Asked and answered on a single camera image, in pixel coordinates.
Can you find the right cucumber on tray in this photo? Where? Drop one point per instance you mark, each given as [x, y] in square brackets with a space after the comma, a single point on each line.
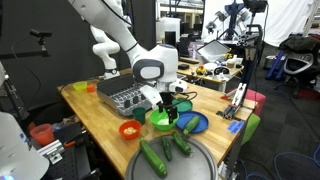
[181, 144]

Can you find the round grey metal tray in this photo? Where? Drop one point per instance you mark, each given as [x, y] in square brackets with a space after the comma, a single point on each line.
[199, 165]

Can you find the blue tape piece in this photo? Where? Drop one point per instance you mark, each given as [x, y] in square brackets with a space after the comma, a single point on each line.
[235, 126]

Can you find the large left cucumber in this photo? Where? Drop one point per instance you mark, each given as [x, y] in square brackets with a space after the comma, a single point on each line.
[152, 158]

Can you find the black office chair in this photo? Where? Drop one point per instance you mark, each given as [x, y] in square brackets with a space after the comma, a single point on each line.
[301, 66]

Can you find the pink stool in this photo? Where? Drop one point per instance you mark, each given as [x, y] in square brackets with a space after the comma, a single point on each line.
[257, 97]

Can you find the blue plate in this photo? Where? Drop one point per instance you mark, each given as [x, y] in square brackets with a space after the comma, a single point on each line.
[186, 116]

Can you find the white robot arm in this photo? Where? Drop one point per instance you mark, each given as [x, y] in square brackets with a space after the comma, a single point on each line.
[159, 64]

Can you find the small orange cup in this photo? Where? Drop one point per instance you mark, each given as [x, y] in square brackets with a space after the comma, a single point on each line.
[91, 88]

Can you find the yellow-green small bowl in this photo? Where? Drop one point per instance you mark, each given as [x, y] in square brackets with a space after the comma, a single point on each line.
[81, 85]

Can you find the red plastic cup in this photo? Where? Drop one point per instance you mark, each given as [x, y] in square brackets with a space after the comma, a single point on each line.
[43, 134]

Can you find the dark green plate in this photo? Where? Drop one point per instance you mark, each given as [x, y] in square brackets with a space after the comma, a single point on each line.
[182, 104]

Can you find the orange bowl with food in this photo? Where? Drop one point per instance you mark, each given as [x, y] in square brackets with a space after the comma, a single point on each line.
[130, 129]

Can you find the camera stand clamp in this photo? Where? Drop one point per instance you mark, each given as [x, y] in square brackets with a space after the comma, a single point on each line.
[250, 42]

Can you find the small middle cucumber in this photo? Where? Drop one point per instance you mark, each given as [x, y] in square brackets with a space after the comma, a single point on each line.
[166, 148]

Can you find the grey dish drying rack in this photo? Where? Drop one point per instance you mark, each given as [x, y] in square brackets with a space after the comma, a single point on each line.
[122, 94]

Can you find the dark green cup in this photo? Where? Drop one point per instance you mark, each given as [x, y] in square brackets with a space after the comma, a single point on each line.
[139, 115]

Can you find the cucumber on blue plate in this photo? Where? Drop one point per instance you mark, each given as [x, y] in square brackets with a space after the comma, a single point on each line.
[191, 124]

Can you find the green plastic bowl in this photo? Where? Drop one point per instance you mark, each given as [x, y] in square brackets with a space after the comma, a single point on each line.
[160, 120]

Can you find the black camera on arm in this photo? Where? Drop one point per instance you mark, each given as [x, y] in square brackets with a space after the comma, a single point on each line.
[41, 35]

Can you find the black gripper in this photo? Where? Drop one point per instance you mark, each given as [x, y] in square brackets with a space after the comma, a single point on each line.
[166, 105]

